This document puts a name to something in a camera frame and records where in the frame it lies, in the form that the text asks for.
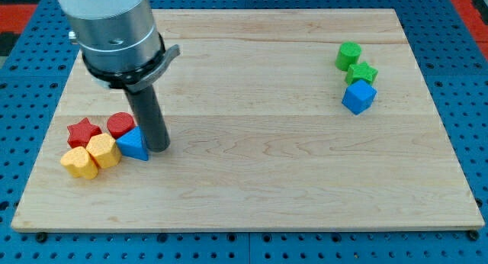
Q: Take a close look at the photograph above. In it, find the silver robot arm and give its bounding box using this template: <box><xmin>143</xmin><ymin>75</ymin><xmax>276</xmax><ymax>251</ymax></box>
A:
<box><xmin>57</xmin><ymin>0</ymin><xmax>180</xmax><ymax>93</ymax></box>

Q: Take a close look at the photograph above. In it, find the wooden board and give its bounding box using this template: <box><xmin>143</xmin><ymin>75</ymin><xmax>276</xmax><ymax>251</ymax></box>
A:
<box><xmin>11</xmin><ymin>9</ymin><xmax>485</xmax><ymax>233</ymax></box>

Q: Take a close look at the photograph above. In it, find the yellow heart block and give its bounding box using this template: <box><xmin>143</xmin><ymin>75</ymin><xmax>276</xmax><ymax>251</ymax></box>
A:
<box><xmin>59</xmin><ymin>146</ymin><xmax>98</xmax><ymax>179</ymax></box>

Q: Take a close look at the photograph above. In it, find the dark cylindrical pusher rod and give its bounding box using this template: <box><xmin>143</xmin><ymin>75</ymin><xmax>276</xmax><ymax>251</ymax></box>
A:
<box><xmin>124</xmin><ymin>85</ymin><xmax>171</xmax><ymax>153</ymax></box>

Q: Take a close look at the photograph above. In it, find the blue triangle block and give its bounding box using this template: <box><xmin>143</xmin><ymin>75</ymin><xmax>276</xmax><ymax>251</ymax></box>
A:
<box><xmin>116</xmin><ymin>127</ymin><xmax>149</xmax><ymax>161</ymax></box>

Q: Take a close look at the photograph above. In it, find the yellow hexagon block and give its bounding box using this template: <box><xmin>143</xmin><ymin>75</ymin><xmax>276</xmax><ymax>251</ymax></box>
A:
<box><xmin>86</xmin><ymin>133</ymin><xmax>122</xmax><ymax>169</ymax></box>

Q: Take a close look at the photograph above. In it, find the green star block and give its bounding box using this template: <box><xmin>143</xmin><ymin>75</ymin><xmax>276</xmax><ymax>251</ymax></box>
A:
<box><xmin>345</xmin><ymin>62</ymin><xmax>378</xmax><ymax>85</ymax></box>

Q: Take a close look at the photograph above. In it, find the blue cube block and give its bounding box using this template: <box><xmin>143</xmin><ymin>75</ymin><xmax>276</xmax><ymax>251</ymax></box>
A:
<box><xmin>342</xmin><ymin>79</ymin><xmax>377</xmax><ymax>115</ymax></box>

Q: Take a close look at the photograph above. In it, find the green cylinder block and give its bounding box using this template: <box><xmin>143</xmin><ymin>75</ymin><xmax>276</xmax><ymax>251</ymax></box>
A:
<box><xmin>335</xmin><ymin>41</ymin><xmax>362</xmax><ymax>71</ymax></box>

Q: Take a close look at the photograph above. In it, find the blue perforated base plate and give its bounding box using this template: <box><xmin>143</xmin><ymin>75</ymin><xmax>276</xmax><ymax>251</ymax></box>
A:
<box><xmin>1</xmin><ymin>0</ymin><xmax>487</xmax><ymax>263</ymax></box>

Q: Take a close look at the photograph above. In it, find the red cylinder block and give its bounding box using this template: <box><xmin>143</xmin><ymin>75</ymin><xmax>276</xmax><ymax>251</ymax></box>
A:
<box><xmin>106</xmin><ymin>112</ymin><xmax>136</xmax><ymax>139</ymax></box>

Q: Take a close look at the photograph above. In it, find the red star block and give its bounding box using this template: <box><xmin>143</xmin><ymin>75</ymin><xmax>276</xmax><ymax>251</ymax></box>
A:
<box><xmin>67</xmin><ymin>118</ymin><xmax>102</xmax><ymax>148</ymax></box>

